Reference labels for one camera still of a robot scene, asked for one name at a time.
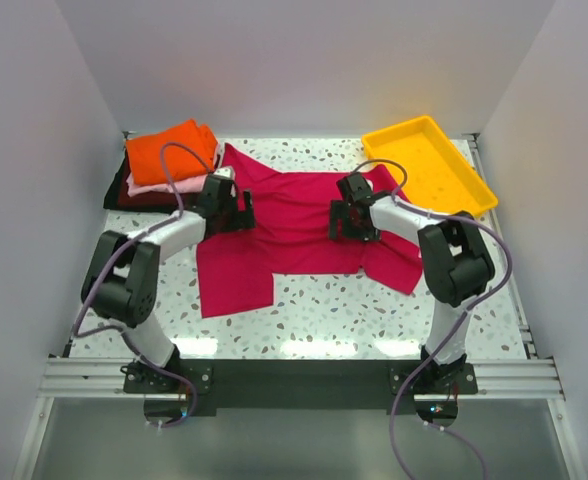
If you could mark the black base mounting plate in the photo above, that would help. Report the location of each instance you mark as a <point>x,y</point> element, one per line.
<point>202,388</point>

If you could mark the maroon folded t shirt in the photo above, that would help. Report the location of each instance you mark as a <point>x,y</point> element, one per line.
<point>144,202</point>

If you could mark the aluminium frame rail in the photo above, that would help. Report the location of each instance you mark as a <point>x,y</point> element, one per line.
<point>496,379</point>

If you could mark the orange folded t shirt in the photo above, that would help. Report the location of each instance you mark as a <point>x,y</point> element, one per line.
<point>187,150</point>

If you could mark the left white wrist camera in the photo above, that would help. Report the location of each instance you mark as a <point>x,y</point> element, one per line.
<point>226,172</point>

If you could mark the magenta t shirt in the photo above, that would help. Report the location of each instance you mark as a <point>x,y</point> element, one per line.
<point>291,237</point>

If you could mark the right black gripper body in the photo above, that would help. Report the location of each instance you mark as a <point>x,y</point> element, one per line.
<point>360,232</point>

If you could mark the yellow plastic tray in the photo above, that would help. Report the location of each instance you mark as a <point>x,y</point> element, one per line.
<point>439,176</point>

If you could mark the pink folded t shirt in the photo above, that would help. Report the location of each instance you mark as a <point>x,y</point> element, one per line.
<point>189,185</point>

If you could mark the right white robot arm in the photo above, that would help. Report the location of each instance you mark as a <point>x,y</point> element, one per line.
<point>457,266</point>

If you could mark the black folded t shirt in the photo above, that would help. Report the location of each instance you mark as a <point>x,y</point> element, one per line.
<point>111,198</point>

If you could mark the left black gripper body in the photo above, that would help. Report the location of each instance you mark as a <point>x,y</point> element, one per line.
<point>229,213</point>

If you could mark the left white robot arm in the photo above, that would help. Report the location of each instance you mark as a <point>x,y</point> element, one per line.
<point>122,279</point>

